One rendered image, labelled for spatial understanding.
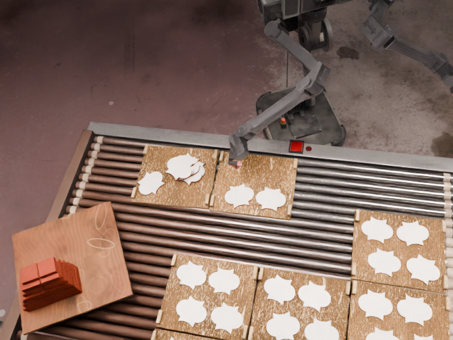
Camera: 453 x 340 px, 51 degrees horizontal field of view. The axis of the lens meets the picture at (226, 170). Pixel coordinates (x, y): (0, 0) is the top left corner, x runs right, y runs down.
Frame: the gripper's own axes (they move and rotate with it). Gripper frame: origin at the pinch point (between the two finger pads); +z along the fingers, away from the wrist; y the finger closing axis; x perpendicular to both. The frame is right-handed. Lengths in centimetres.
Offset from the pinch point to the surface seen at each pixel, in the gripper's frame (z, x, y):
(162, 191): 8.7, 37.9, -18.7
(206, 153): 8.7, 19.4, 7.3
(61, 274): -23, 59, -77
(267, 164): 9.0, -14.5, 4.2
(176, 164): 1.8, 32.1, -5.2
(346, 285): 8, -58, -54
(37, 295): -15, 70, -86
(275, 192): 7.9, -20.5, -12.1
